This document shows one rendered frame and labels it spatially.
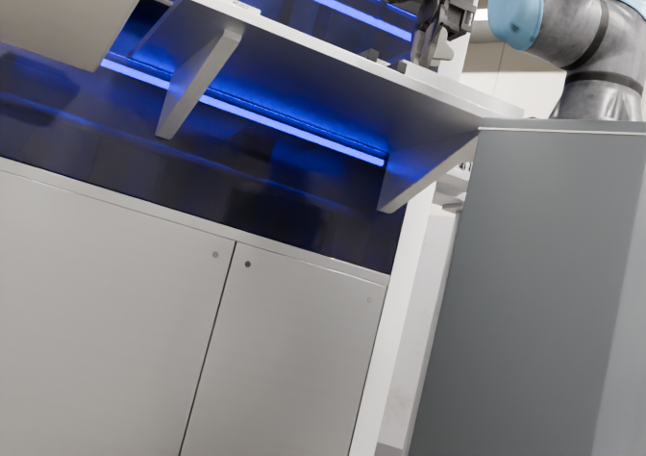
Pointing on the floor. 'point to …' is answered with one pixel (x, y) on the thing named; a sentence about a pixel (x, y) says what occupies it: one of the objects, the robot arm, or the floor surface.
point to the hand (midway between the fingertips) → (417, 66)
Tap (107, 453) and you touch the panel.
